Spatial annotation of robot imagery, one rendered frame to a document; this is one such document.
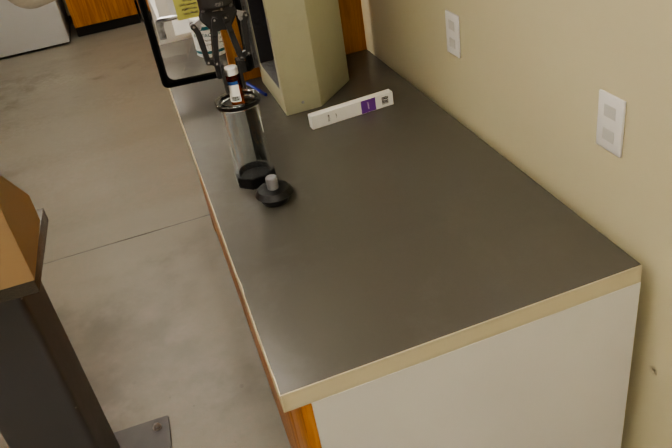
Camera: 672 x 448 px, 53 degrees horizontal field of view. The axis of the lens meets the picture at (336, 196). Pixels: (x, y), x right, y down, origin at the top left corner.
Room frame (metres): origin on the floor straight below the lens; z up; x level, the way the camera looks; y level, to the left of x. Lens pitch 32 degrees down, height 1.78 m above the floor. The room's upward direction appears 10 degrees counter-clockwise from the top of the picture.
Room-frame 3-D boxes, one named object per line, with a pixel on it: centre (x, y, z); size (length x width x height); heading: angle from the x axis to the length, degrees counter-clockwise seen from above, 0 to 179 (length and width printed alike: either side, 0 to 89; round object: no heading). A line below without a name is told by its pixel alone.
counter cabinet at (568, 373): (1.86, 0.04, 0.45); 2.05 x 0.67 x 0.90; 14
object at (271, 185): (1.39, 0.14, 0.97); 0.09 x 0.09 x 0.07
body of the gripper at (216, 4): (1.51, 0.19, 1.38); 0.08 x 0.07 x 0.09; 104
